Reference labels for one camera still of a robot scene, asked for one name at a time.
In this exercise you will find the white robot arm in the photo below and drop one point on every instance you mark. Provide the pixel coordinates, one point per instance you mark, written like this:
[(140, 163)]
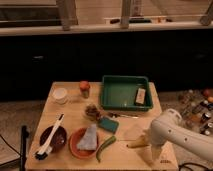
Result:
[(166, 127)]

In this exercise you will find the green plastic tray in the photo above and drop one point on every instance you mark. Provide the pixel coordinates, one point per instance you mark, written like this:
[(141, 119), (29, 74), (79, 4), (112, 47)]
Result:
[(120, 92)]

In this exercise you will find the small box in tray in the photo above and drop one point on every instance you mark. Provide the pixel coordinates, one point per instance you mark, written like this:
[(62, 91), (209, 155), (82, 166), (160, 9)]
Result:
[(140, 96)]

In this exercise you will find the orange-lid spice jar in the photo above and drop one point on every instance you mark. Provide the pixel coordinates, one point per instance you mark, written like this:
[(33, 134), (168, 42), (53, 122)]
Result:
[(84, 88)]

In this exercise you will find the glass bowl with nuts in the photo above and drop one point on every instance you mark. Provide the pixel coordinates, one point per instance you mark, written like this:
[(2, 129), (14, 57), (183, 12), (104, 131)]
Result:
[(92, 112)]

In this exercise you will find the metal knife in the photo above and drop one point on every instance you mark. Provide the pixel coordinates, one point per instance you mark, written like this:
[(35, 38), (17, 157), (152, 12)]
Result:
[(118, 115)]

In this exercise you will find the teal sponge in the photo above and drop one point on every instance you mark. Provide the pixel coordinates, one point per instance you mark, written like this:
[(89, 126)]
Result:
[(108, 124)]

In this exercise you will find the white cup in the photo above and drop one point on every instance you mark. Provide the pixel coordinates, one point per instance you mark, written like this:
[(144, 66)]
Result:
[(60, 95)]

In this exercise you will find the green chili pepper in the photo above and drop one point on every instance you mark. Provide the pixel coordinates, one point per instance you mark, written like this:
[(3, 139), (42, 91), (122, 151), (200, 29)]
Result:
[(103, 146)]

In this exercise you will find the white folded cloth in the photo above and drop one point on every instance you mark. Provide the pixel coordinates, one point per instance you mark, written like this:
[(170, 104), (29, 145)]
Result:
[(89, 139)]

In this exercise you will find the orange plate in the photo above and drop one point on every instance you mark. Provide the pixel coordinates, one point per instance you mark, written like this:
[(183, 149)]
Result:
[(75, 138)]

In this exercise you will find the dark brown bowl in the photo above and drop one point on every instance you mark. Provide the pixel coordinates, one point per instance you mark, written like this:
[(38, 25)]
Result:
[(58, 141)]

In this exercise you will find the black stand post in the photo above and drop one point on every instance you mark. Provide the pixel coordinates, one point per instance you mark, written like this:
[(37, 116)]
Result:
[(24, 136)]

